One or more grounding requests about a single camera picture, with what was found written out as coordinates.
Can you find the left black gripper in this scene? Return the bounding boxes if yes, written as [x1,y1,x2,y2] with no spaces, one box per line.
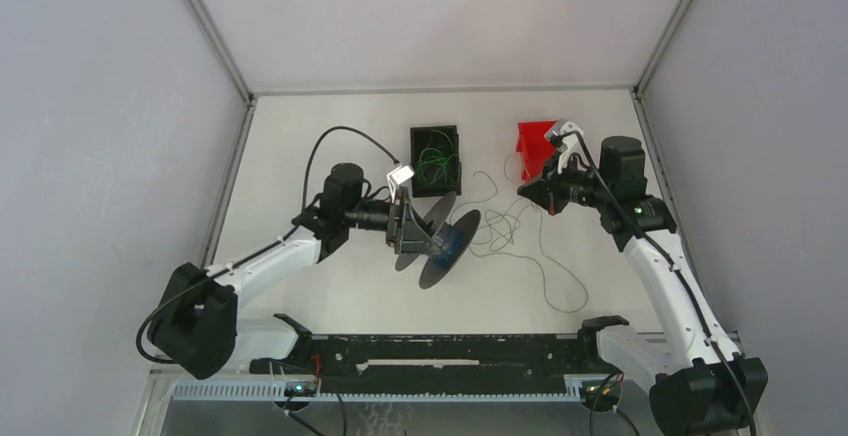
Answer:
[343,186,440,255]

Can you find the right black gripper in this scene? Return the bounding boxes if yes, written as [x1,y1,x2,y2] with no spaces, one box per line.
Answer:
[518,148,612,216]

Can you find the dark grey cable spool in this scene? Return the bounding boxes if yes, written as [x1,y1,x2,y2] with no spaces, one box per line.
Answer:
[394,192,481,289]

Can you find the long green cable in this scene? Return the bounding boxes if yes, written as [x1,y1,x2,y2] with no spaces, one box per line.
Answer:
[454,151,591,316]

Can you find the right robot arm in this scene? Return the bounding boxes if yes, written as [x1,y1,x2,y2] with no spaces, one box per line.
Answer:
[517,130,768,435]

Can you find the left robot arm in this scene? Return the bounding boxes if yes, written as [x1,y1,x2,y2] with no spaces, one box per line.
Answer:
[136,163,456,380]

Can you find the red plastic bin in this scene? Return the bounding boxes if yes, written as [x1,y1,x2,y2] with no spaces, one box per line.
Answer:
[515,120,557,182]

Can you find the black plastic bin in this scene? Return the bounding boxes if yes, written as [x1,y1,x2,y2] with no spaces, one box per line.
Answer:
[409,125,462,198]

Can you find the blue cable on spool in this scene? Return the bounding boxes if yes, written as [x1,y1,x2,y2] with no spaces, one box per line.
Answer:
[429,226,469,269]

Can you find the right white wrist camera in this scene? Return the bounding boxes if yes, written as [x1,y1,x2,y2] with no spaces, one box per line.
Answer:
[544,119,584,174]

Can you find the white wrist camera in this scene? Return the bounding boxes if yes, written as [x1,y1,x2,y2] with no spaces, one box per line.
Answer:
[544,119,584,174]
[386,165,415,203]

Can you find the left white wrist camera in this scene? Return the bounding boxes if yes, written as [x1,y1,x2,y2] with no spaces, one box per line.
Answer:
[386,165,415,203]

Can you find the green cable in black bin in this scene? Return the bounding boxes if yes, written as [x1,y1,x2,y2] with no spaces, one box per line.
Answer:
[414,128,461,188]

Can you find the left black camera cable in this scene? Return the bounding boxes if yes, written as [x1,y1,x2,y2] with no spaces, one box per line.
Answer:
[135,125,403,365]

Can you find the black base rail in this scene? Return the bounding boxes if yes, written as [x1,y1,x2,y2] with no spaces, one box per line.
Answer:
[248,333,616,396]

